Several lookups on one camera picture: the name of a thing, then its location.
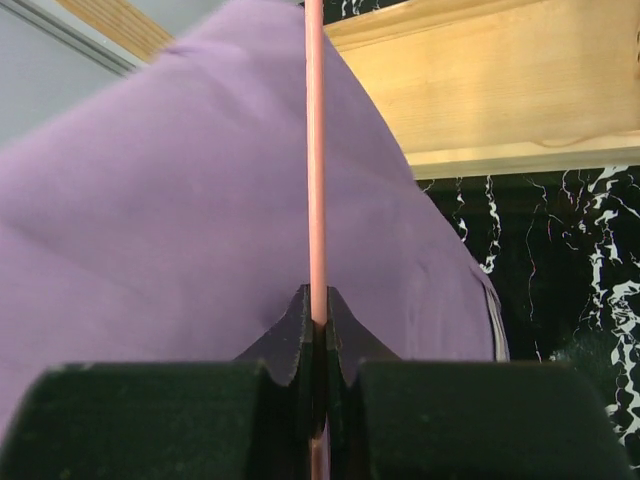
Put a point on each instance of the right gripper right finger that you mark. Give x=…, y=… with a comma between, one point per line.
x=395, y=419

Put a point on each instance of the wooden clothes rack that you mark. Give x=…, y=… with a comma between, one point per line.
x=495, y=87

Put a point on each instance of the pink hanger holding purple trousers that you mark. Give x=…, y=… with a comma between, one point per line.
x=315, y=126

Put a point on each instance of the purple trousers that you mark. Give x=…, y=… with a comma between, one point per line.
x=166, y=219

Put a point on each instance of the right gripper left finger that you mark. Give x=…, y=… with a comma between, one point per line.
x=249, y=418

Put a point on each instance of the black marble pattern mat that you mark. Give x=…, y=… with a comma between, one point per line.
x=562, y=249

